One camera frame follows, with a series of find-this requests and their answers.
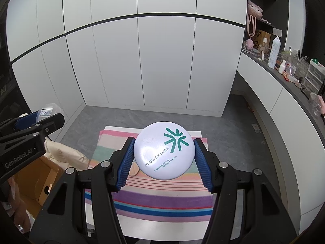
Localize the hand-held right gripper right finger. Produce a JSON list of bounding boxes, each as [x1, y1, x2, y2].
[[194, 138, 297, 244]]

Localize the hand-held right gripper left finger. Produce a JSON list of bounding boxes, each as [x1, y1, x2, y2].
[[30, 137, 137, 244]]

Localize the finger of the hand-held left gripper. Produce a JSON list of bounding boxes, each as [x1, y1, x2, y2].
[[15, 113, 65, 144], [0, 112, 39, 138]]

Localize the brown cardboard box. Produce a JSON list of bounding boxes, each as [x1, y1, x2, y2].
[[15, 155, 66, 209]]

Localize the white round powder compact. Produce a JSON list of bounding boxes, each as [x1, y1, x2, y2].
[[134, 121, 195, 181]]

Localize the person's left hand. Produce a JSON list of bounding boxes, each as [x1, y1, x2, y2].
[[5, 175, 32, 235]]

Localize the black printed panel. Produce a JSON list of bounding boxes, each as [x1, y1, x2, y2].
[[0, 56, 35, 122]]

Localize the striped colourful blanket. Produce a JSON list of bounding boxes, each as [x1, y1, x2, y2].
[[85, 126, 214, 221]]

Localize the white counter cabinet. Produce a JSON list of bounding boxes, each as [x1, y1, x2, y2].
[[236, 48, 325, 234]]

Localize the white wardrobe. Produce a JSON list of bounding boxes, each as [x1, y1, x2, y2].
[[6, 0, 248, 118]]

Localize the small red item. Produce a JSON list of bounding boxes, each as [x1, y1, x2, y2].
[[283, 71, 302, 85]]

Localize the wine glass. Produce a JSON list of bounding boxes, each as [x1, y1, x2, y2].
[[309, 93, 323, 118]]

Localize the tall white spray bottle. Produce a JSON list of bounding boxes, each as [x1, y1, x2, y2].
[[267, 36, 281, 69]]

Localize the paw print cardboard box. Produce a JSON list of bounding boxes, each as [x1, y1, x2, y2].
[[251, 29, 271, 54]]

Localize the clear acrylic organizer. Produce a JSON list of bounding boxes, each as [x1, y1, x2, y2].
[[279, 48, 309, 77]]

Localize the clear drawer organizer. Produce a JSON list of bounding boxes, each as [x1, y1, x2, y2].
[[303, 59, 325, 92]]

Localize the pink plush toy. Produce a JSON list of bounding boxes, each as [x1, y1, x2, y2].
[[247, 0, 264, 20]]

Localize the pink bag straps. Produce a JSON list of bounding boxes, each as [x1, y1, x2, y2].
[[247, 14, 257, 40]]

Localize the dark wall shelf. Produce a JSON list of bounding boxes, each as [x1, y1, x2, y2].
[[247, 0, 306, 56]]

